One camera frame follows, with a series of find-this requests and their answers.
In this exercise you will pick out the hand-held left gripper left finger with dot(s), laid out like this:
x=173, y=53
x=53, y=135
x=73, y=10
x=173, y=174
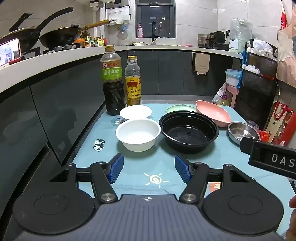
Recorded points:
x=116, y=168

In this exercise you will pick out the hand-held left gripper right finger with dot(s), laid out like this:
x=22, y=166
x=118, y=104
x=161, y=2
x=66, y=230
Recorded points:
x=182, y=169

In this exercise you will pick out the black round bowl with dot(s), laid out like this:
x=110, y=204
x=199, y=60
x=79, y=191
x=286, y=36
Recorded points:
x=188, y=132

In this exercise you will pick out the large white bowl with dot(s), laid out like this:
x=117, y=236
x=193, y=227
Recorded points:
x=137, y=134

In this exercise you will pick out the stainless steel bowl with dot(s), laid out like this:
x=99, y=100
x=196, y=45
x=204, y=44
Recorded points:
x=240, y=131

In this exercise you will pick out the small white bowl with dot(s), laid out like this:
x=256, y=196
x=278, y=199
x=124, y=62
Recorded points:
x=135, y=112

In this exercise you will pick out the green plate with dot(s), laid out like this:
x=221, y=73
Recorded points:
x=178, y=108

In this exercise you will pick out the pink square bowl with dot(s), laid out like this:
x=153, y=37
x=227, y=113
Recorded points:
x=214, y=113

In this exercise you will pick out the person's right hand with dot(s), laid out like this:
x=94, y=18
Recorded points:
x=293, y=208

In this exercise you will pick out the red plastic bag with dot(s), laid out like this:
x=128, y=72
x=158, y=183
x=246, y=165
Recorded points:
x=263, y=136

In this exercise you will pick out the red gift bag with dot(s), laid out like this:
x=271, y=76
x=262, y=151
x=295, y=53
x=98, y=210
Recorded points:
x=278, y=122

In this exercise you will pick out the clear plastic bag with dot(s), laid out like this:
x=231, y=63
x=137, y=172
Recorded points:
x=253, y=124

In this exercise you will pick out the black storage rack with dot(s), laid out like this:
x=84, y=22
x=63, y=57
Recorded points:
x=256, y=92

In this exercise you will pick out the dark vinegar bottle green label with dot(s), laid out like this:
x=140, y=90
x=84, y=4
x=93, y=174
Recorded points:
x=113, y=92

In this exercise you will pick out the pink stool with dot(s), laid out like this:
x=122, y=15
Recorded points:
x=232, y=95

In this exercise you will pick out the cooking oil jug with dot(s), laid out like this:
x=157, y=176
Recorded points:
x=224, y=99

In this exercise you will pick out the oil bottle yellow label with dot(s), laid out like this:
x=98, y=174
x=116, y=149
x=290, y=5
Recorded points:
x=133, y=90

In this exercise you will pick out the blue-lid white container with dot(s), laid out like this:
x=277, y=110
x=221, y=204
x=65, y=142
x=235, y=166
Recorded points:
x=233, y=77

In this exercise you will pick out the small white plastic bag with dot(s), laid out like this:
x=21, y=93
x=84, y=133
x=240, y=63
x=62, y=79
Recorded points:
x=252, y=69

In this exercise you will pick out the beige hanging bin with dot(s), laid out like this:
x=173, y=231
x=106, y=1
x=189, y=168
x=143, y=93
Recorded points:
x=201, y=63

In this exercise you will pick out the brown paper bag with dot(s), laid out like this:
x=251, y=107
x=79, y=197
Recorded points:
x=288, y=51

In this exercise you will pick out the large crumpled white plastic bag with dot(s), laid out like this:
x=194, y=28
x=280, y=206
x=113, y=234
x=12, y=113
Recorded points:
x=261, y=48

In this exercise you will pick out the small pink object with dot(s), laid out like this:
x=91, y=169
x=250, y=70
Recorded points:
x=188, y=44

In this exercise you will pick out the grey kitchen cabinet counter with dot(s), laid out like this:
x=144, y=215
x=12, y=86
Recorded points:
x=57, y=58

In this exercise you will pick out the group of condiment bottles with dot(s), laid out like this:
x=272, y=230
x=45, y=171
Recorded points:
x=94, y=41

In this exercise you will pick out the plastic-covered white appliance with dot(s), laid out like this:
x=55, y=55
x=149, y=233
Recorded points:
x=240, y=34

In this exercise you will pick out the rice cooker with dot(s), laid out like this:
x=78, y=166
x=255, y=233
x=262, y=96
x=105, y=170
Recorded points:
x=203, y=40

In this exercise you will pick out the orange-lid jar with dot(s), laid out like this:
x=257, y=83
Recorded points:
x=79, y=42

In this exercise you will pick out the black air fryer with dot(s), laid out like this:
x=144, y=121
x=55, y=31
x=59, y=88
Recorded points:
x=216, y=39

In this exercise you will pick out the hanging strainer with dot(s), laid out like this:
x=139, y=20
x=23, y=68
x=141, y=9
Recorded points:
x=122, y=33

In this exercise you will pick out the gas stove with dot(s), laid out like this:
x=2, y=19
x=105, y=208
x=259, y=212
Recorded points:
x=53, y=49

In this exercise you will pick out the pink soap dispenser bottle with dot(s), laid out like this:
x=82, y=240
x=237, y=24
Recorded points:
x=140, y=31

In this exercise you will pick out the black faucet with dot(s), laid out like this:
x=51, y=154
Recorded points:
x=153, y=31

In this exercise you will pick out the dark window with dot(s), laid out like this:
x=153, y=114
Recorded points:
x=155, y=18

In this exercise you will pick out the phone in red case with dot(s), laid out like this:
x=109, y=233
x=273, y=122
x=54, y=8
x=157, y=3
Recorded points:
x=9, y=52

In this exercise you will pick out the black frying pan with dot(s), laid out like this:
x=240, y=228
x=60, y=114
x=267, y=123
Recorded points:
x=20, y=36

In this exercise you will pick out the white wall box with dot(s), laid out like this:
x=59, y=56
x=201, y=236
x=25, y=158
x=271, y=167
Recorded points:
x=97, y=5

